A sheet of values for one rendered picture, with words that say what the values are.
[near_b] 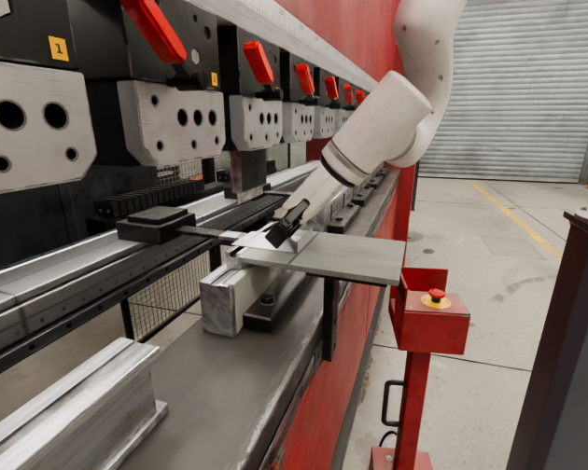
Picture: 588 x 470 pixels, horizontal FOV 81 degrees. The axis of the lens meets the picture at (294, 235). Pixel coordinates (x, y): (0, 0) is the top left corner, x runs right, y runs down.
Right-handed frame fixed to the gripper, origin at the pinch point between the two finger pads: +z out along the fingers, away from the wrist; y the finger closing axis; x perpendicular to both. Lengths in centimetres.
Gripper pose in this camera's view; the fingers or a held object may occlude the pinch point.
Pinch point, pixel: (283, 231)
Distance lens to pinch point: 63.6
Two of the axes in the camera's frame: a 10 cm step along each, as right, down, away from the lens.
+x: 7.2, 7.0, -0.4
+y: -3.4, 3.0, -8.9
